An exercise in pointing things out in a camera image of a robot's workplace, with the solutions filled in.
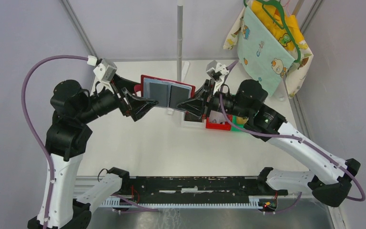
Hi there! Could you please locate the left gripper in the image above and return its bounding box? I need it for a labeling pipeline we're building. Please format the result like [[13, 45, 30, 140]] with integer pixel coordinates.
[[78, 72, 159, 123]]

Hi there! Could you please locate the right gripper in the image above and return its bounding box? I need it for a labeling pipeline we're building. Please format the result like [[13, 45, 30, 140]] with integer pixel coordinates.
[[177, 79, 251, 119]]

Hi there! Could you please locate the red leather card holder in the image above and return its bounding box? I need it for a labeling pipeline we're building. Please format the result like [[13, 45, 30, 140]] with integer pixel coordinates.
[[138, 75, 195, 112]]

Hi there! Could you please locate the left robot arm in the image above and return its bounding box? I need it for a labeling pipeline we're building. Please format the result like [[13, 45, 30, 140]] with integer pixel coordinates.
[[27, 75, 158, 229]]

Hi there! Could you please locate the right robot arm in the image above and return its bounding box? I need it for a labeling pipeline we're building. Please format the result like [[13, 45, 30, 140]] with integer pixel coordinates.
[[178, 79, 361, 208]]

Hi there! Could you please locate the white VIP cards stack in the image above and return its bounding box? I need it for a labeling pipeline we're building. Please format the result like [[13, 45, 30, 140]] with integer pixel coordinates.
[[209, 111, 226, 125]]

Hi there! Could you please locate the gold cards stack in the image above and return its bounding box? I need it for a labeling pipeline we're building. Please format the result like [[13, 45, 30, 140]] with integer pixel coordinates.
[[236, 116, 248, 125]]

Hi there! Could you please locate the white plastic bin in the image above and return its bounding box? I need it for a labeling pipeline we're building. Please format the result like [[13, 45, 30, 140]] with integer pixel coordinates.
[[180, 112, 206, 129]]

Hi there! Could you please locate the red plastic bin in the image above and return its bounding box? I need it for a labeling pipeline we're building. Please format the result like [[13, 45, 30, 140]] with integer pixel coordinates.
[[205, 111, 232, 131]]

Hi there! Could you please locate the green plastic bin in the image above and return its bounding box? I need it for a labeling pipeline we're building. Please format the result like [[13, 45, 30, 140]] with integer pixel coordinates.
[[231, 116, 244, 132]]

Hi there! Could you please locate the mint cartoon cloth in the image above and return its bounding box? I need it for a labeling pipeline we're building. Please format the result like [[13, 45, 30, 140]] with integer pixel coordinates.
[[237, 7, 295, 96]]

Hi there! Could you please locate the metal pole stand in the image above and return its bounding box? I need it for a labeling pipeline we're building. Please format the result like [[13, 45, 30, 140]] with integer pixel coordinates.
[[176, 0, 184, 83]]

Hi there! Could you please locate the white cartoon cloth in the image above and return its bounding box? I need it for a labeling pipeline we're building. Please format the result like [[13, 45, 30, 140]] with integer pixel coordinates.
[[223, 0, 314, 98]]

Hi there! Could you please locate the yellow garment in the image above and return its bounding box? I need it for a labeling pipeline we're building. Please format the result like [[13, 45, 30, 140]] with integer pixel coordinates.
[[252, 0, 307, 51]]

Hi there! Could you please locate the green clothes hanger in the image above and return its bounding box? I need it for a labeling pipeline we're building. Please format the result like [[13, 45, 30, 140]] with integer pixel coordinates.
[[243, 0, 302, 63]]

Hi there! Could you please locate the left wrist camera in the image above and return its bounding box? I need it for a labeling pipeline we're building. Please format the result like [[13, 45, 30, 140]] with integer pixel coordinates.
[[87, 55, 117, 93]]

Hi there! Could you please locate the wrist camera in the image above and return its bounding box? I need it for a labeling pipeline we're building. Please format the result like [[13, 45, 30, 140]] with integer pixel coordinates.
[[206, 60, 230, 95], [87, 55, 117, 93]]

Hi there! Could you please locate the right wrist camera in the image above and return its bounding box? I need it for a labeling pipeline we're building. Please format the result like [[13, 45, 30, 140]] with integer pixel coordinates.
[[206, 60, 230, 95]]

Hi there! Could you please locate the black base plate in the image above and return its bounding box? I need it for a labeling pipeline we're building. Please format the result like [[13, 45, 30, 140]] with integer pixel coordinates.
[[112, 176, 288, 204]]

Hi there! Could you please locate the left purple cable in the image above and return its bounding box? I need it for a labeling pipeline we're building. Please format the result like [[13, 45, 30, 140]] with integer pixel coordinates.
[[21, 55, 159, 229]]

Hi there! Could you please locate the purple cable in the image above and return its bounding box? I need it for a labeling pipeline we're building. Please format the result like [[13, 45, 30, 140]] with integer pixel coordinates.
[[21, 55, 159, 229], [218, 60, 366, 214]]

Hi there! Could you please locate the white cable comb rail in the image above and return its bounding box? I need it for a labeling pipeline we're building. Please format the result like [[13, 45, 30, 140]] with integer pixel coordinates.
[[100, 197, 263, 209]]

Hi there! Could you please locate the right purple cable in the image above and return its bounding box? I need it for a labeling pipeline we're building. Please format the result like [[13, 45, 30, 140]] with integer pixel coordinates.
[[218, 60, 366, 214]]

